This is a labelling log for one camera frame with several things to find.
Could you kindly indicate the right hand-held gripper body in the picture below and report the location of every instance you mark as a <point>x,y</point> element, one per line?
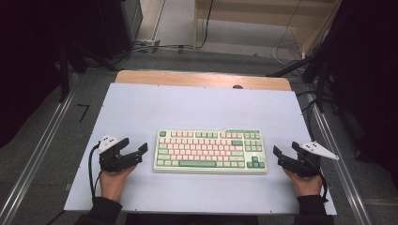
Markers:
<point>305,165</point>

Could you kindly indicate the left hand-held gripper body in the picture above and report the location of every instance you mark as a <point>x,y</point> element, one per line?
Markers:
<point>109,161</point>

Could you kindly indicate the green and pink keyboard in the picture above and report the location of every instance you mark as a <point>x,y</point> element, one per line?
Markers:
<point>203,150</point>

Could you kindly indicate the person's right hand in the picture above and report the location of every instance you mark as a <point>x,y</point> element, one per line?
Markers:
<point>308,186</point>

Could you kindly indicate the person's left hand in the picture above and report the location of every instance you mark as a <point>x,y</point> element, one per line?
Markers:
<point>112,184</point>

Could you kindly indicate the white table cover board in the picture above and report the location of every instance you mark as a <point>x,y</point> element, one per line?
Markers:
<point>187,106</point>

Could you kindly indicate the black tripod stand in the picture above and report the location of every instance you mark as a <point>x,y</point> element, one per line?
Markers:
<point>320,84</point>

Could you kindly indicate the black metal stand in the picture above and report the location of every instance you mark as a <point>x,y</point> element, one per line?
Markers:
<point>64,78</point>

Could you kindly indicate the black cabinet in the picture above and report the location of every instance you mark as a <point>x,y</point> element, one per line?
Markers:
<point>119,25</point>

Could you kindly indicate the light wooden shelf unit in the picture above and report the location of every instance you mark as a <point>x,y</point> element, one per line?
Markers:
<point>250,7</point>

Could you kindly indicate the aluminium floor rail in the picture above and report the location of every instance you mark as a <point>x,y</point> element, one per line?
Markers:
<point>341,168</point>
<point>31,165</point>

